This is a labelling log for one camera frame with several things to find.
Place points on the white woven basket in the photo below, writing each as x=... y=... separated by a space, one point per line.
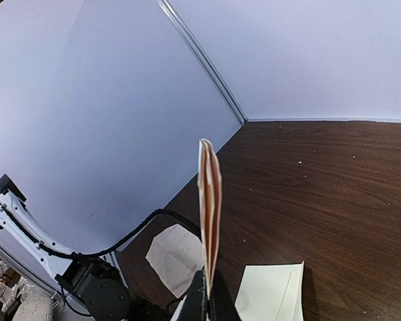
x=36 y=304

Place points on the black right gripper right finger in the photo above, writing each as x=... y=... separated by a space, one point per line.
x=221 y=306

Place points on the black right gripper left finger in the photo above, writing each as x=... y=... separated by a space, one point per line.
x=195 y=304

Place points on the lined paper letter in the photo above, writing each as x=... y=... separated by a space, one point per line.
x=210 y=195

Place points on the left aluminium corner post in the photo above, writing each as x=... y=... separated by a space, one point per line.
x=203 y=59

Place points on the cream paper envelope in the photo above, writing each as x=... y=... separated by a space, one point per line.
x=271 y=292

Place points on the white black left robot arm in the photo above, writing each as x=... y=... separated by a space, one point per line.
x=94 y=280

